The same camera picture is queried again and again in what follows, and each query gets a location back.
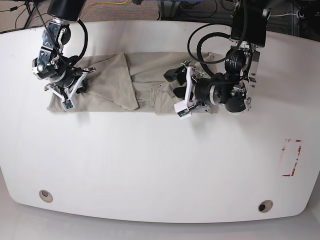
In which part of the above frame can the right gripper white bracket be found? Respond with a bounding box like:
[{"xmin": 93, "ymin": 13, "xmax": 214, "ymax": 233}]
[{"xmin": 44, "ymin": 67, "xmax": 96, "ymax": 108}]

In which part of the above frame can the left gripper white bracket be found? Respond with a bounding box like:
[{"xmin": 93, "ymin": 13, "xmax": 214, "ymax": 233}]
[{"xmin": 163, "ymin": 60, "xmax": 213, "ymax": 121}]

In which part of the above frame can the beige t-shirt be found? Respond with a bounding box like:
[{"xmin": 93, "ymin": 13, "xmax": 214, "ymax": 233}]
[{"xmin": 46, "ymin": 51, "xmax": 227, "ymax": 115}]

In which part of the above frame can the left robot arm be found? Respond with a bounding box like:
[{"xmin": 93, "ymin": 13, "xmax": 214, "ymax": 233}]
[{"xmin": 163, "ymin": 0, "xmax": 271, "ymax": 120}]

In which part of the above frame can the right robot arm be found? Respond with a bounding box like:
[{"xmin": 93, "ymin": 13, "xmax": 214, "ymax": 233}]
[{"xmin": 32, "ymin": 0, "xmax": 96, "ymax": 111}]

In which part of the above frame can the black tripod stand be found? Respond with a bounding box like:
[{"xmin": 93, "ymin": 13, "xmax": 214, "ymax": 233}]
[{"xmin": 22, "ymin": 0, "xmax": 39, "ymax": 30}]

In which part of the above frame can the red tape rectangle marking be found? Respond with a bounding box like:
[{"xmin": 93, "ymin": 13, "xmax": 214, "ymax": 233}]
[{"xmin": 279, "ymin": 139, "xmax": 303, "ymax": 177}]

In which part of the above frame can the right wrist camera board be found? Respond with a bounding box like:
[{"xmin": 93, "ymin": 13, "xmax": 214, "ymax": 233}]
[{"xmin": 62, "ymin": 100, "xmax": 74, "ymax": 111}]

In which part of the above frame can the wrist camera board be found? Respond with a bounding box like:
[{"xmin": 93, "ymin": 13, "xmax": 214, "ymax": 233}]
[
  {"xmin": 177, "ymin": 109, "xmax": 192, "ymax": 120},
  {"xmin": 62, "ymin": 100, "xmax": 74, "ymax": 111}
]

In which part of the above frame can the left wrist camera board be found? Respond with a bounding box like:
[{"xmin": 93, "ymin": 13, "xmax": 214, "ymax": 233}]
[{"xmin": 177, "ymin": 109, "xmax": 192, "ymax": 120}]

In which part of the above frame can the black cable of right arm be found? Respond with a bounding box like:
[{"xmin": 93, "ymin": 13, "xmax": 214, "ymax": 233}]
[{"xmin": 32, "ymin": 0, "xmax": 97, "ymax": 76}]

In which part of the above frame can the yellow cable on floor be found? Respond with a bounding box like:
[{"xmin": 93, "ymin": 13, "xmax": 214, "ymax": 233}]
[{"xmin": 79, "ymin": 1, "xmax": 130, "ymax": 16}]

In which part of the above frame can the left table cable grommet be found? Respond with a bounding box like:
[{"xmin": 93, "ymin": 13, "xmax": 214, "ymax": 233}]
[{"xmin": 39, "ymin": 190, "xmax": 53, "ymax": 203}]

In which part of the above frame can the table cable grommet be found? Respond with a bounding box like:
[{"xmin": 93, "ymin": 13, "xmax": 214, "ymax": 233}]
[
  {"xmin": 39, "ymin": 190, "xmax": 53, "ymax": 203},
  {"xmin": 258, "ymin": 200, "xmax": 273, "ymax": 213}
]

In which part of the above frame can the right table cable grommet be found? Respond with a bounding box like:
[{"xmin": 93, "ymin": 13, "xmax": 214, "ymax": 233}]
[{"xmin": 258, "ymin": 200, "xmax": 273, "ymax": 213}]

